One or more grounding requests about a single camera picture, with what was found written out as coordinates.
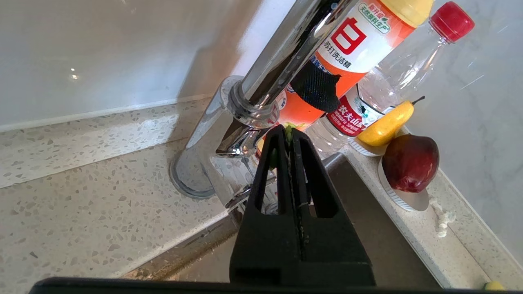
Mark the stainless steel sink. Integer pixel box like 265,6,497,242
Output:
123,153,450,288

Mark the red toy apple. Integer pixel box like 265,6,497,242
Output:
381,134,440,193

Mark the yellow toy pear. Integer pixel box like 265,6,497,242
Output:
357,96,425,147

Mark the orange dish soap bottle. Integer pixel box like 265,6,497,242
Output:
255,0,434,160

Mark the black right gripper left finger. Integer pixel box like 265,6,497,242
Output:
230,125,304,284

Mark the clear red-capped water bottle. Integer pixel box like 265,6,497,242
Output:
304,1,475,160

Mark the chrome faucet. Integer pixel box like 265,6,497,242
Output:
170,0,360,214

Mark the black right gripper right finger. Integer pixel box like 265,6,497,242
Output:
291,129,377,286

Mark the white paper cup liner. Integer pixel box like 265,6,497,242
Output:
349,137,389,158
378,157,430,212

